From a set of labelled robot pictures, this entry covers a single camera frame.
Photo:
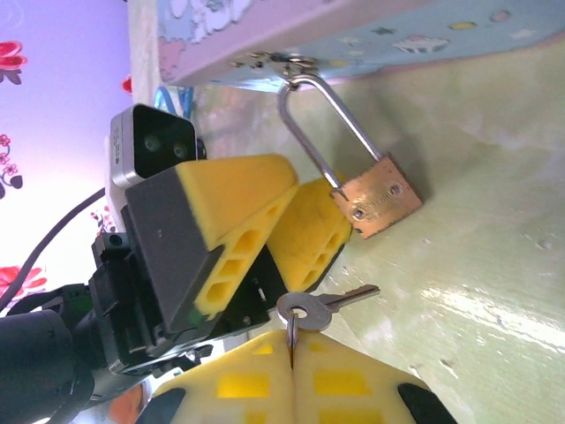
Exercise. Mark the brass padlock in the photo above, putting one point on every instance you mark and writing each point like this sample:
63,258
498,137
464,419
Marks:
379,199

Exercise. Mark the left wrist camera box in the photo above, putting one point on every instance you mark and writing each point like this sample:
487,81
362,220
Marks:
154,141

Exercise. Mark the small metal key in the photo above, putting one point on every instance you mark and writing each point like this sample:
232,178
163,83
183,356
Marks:
309,311

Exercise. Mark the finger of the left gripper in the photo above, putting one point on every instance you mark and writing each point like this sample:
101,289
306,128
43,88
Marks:
309,229
212,207

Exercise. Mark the cartoon print tin box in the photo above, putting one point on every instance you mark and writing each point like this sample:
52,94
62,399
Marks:
309,26

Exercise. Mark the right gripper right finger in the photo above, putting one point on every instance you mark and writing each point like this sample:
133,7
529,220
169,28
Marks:
348,384

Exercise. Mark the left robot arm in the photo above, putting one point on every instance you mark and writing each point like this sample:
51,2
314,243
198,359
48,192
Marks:
35,353

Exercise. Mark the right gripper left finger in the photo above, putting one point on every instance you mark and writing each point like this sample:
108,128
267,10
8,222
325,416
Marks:
243,384

